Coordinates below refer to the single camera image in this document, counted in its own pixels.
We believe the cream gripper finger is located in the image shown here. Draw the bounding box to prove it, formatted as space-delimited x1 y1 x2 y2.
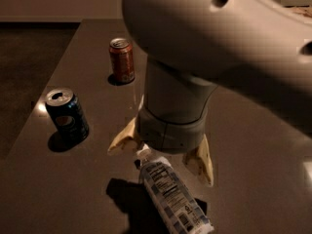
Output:
182 136 214 187
107 118 141 156

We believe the blue plastic water bottle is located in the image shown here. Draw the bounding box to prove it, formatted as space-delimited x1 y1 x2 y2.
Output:
136 144 215 234

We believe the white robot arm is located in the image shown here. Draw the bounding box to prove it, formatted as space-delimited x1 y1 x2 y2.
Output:
108 0 312 185

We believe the blue pepsi can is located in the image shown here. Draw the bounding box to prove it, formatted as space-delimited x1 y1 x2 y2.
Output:
45 88 89 144

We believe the red coke can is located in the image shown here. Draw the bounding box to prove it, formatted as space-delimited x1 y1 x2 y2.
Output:
109 38 135 84

